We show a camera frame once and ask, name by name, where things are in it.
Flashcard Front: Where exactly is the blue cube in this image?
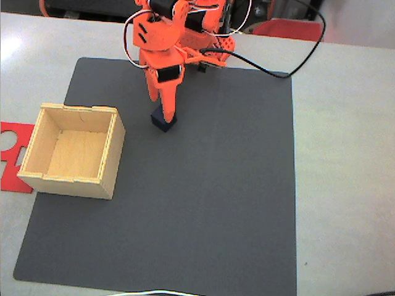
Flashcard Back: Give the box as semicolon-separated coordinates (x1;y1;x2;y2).
150;105;178;133

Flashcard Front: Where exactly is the wooden box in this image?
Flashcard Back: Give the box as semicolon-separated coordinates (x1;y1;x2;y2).
17;102;127;201

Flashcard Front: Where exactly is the dark grey mat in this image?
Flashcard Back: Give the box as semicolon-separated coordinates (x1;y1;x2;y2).
12;57;297;296

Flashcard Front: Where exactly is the red flat sheet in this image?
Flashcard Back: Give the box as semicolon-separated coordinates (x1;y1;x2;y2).
251;18;323;43

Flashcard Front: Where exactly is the red sheet with cutouts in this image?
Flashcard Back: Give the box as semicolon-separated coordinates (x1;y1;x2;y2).
0;121;35;194

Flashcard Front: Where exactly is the white thin wire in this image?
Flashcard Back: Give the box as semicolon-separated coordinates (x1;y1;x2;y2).
215;0;252;38
123;10;146;69

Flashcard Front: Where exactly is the gripper camera on orange mount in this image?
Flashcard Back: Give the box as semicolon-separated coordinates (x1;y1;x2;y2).
184;51;228;74

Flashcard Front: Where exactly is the black camera cable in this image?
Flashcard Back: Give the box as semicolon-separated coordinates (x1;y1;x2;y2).
199;0;327;80

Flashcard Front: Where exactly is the orange cable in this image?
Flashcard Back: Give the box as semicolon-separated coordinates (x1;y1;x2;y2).
38;0;51;18

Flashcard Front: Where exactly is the white cable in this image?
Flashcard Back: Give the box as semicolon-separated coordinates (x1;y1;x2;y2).
104;289;205;296

